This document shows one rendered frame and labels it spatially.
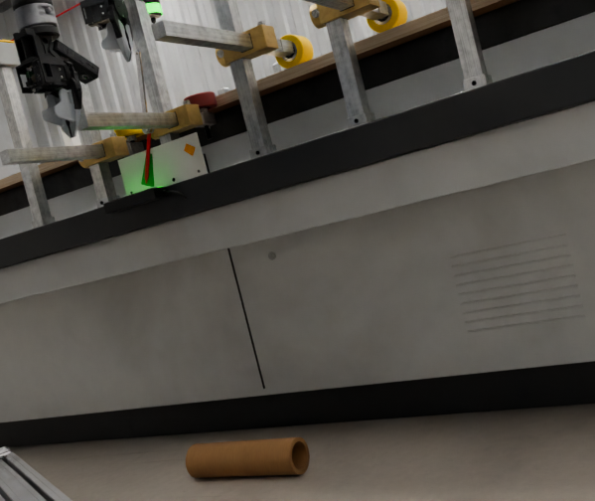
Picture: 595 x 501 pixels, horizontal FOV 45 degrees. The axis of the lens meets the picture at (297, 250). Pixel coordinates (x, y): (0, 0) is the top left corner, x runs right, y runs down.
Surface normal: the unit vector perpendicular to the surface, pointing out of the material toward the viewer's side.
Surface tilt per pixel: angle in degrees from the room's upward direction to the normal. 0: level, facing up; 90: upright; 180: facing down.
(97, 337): 90
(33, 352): 90
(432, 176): 90
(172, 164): 90
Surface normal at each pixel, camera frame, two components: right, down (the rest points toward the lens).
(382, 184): -0.50, 0.16
